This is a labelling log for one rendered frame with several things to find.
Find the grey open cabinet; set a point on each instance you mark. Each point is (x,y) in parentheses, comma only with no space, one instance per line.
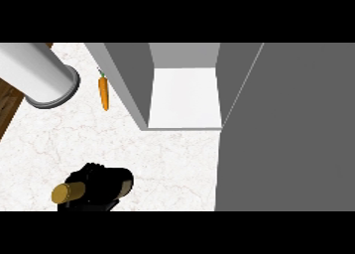
(185,99)

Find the black wine bottle gold cap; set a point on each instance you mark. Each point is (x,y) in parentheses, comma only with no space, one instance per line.
(99,185)

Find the orange carrot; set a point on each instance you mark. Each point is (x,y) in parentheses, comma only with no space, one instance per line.
(104,92)

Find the white cylinder with grey rim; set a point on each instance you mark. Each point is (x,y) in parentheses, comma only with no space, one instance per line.
(28,72)

